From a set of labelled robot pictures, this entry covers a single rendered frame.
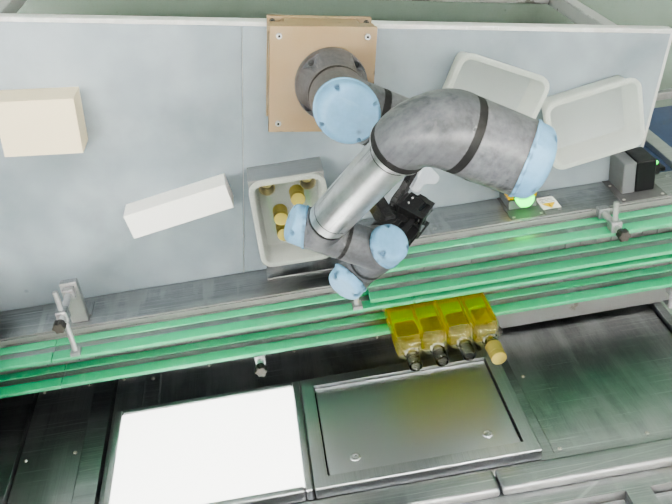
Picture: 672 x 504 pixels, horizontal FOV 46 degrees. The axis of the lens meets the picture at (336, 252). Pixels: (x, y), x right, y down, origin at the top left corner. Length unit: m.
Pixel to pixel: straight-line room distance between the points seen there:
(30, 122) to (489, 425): 1.15
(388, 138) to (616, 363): 1.03
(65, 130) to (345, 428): 0.87
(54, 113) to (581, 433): 1.29
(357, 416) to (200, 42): 0.87
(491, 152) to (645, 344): 1.04
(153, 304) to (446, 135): 1.04
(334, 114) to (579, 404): 0.86
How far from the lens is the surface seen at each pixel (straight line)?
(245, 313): 1.87
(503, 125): 1.14
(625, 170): 2.00
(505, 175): 1.15
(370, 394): 1.85
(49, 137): 1.79
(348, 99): 1.48
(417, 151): 1.12
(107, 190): 1.90
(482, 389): 1.85
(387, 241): 1.44
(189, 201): 1.83
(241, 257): 1.97
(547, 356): 2.00
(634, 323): 2.13
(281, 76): 1.69
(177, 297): 1.95
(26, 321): 2.04
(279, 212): 1.85
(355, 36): 1.69
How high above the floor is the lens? 2.45
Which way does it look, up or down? 59 degrees down
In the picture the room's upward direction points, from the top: 166 degrees clockwise
